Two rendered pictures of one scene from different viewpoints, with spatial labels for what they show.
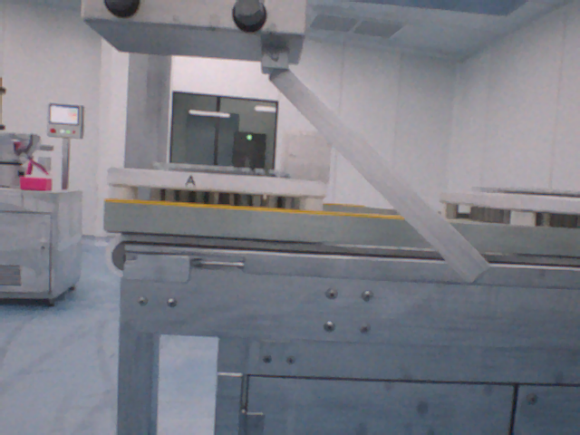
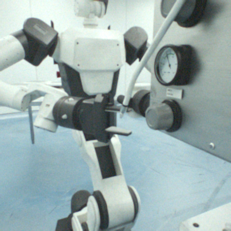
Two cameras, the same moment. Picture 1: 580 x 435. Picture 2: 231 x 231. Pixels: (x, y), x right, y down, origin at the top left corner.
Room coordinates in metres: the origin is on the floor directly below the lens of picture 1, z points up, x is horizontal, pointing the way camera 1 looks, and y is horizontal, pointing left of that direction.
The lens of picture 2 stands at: (0.29, 0.00, 1.12)
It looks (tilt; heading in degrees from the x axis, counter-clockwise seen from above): 14 degrees down; 68
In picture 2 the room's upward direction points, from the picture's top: straight up
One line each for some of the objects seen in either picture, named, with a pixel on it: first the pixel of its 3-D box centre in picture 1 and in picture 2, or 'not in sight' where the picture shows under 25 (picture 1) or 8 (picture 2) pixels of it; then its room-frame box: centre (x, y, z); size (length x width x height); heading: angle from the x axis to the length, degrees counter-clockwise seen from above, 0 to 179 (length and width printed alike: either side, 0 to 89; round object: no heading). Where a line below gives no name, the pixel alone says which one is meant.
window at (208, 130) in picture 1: (224, 140); not in sight; (5.69, 0.97, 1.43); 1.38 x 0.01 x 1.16; 101
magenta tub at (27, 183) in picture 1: (36, 184); not in sight; (2.75, 1.68, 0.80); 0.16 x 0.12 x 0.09; 101
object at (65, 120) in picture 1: (64, 147); not in sight; (3.09, 1.69, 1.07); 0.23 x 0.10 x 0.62; 101
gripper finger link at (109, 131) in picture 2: not in sight; (118, 132); (0.48, 0.46, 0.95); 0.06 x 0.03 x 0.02; 125
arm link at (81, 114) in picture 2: not in sight; (88, 115); (0.43, 0.53, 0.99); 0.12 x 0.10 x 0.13; 125
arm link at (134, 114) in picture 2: not in sight; (136, 103); (0.65, 0.69, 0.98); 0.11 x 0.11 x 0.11; 85
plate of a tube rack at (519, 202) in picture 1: (550, 204); not in sight; (0.63, -0.38, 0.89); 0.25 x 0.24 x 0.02; 3
